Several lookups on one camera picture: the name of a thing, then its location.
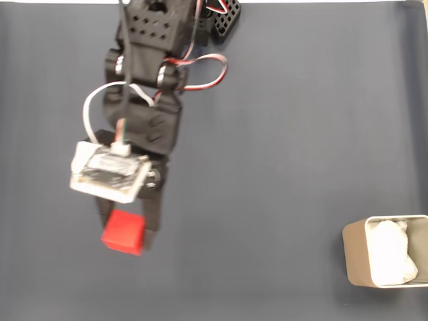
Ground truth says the black camera cable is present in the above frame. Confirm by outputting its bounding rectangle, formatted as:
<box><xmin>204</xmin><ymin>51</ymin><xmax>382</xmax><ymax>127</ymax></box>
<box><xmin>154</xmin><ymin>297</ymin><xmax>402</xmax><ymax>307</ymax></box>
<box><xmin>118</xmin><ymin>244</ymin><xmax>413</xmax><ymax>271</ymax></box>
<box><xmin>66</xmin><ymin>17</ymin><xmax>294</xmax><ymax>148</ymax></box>
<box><xmin>118</xmin><ymin>0</ymin><xmax>134</xmax><ymax>148</ymax></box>

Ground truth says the dark blue table mat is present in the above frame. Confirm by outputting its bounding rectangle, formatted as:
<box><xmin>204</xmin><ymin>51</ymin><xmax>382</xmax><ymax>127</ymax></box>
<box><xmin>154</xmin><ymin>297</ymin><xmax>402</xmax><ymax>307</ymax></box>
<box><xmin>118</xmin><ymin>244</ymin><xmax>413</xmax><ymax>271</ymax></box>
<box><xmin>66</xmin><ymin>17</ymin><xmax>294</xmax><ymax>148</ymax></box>
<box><xmin>0</xmin><ymin>2</ymin><xmax>428</xmax><ymax>321</ymax></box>

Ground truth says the red white black servo cable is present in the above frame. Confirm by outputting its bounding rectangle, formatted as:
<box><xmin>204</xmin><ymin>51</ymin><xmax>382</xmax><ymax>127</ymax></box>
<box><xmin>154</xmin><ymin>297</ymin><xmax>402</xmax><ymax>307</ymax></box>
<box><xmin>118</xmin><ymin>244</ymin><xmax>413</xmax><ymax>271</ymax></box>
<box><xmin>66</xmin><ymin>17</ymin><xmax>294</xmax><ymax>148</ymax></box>
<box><xmin>154</xmin><ymin>52</ymin><xmax>229</xmax><ymax>102</ymax></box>

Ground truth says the white camera circuit board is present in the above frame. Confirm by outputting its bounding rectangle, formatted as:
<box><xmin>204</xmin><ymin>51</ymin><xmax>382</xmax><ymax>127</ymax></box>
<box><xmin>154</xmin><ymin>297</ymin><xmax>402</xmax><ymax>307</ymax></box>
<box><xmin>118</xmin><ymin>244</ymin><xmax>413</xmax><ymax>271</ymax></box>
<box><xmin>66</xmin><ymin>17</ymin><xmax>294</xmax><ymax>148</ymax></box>
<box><xmin>69</xmin><ymin>140</ymin><xmax>152</xmax><ymax>204</ymax></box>

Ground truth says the white crumpled cloth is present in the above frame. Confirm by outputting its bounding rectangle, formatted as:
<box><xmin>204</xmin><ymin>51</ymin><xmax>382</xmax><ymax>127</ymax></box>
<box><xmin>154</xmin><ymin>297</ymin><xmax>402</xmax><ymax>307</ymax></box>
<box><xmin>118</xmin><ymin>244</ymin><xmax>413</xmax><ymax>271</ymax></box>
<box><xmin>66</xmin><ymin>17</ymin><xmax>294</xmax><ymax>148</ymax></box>
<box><xmin>366</xmin><ymin>219</ymin><xmax>419</xmax><ymax>287</ymax></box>

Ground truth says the beige box with rounded corners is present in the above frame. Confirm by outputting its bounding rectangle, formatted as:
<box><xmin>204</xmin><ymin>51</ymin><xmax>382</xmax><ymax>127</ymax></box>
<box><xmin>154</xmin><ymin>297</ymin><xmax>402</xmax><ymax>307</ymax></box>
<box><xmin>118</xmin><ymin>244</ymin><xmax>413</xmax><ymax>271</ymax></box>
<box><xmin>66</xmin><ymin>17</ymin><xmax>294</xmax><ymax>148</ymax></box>
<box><xmin>342</xmin><ymin>214</ymin><xmax>428</xmax><ymax>289</ymax></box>

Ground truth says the red cube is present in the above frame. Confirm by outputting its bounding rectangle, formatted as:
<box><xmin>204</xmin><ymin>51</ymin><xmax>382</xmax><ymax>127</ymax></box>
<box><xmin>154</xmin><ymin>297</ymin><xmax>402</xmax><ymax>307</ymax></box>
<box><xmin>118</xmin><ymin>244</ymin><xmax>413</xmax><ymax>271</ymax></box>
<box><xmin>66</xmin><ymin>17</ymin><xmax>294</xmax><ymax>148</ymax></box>
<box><xmin>101</xmin><ymin>209</ymin><xmax>147</xmax><ymax>257</ymax></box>

